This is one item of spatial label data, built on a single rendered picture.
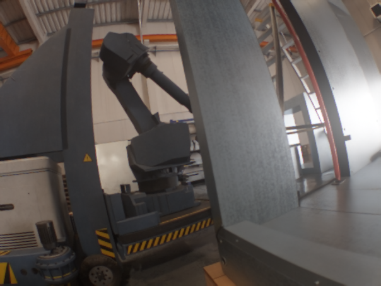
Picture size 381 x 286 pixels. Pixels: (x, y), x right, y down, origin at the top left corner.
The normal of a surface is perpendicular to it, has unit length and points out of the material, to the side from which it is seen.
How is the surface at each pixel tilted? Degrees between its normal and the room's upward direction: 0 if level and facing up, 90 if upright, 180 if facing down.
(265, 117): 90
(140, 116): 81
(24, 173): 90
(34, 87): 90
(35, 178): 90
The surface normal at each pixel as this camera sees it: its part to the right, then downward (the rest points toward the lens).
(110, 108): 0.27, -0.15
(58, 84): 0.53, -0.19
